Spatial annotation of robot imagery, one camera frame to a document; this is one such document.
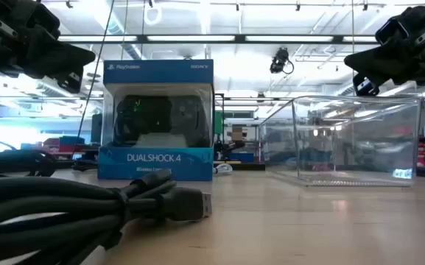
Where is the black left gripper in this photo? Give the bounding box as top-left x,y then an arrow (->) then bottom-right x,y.
0,0 -> 96,93

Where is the white USB-C cable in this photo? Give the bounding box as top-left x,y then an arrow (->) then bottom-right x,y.
213,163 -> 233,176

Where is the dark monitor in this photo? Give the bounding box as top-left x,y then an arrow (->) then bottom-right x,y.
91,113 -> 103,144

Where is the clear acrylic bin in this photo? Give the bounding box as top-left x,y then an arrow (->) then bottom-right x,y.
259,95 -> 422,188

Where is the black game controller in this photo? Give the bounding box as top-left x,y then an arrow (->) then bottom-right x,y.
113,94 -> 211,148

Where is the blue DualShock 4 retail box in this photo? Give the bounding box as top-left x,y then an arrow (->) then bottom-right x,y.
97,59 -> 215,182

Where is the brown cardboard box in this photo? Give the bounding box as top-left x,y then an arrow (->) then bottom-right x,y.
231,127 -> 248,142

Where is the blue background bin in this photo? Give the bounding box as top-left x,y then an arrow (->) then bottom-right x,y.
228,152 -> 255,163

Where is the black hanging cable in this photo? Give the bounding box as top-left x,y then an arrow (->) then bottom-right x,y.
72,0 -> 116,158

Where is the black overhead hanging camera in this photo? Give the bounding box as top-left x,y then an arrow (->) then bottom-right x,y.
270,46 -> 295,75

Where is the white looped hanging cable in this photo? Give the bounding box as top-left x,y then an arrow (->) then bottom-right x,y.
144,1 -> 164,26

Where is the thick black bundled USB cable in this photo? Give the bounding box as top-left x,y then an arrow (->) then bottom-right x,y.
0,169 -> 213,265

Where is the black horizontal frame beam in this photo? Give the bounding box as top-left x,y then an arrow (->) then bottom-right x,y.
57,34 -> 379,45

